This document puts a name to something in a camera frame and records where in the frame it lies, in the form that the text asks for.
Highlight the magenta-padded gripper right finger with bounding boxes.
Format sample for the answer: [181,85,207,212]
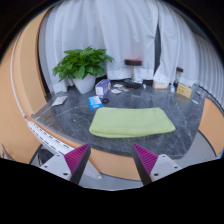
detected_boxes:
[130,143,183,186]

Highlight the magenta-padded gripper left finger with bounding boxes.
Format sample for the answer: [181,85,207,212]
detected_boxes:
[39,143,92,185]

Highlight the light green towel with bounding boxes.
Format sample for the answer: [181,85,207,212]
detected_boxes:
[88,106,177,139]

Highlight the white plastic packet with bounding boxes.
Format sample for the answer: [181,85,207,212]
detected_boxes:
[51,95,69,107]

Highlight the blue tissue packet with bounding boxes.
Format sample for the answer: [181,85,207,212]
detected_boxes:
[87,95,103,111]

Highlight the yellow sign card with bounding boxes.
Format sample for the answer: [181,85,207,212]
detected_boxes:
[176,82,193,100]

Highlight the white and orange tissue box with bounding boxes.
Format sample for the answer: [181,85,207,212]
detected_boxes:
[152,79,170,90]

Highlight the brown printed card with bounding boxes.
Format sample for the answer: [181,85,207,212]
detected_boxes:
[117,85,130,93]

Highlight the purple cardboard box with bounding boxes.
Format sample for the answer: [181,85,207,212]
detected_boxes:
[94,78,112,99]

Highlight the black stool with red rim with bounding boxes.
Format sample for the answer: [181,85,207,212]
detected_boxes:
[173,66,185,88]
[123,58,145,90]

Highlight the green plant in white pot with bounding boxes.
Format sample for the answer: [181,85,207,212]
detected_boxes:
[51,45,115,95]

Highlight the white curtain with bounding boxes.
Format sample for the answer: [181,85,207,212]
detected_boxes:
[153,0,224,108]
[38,0,159,94]

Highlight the white perforated rail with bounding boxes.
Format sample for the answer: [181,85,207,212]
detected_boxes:
[9,33,102,181]

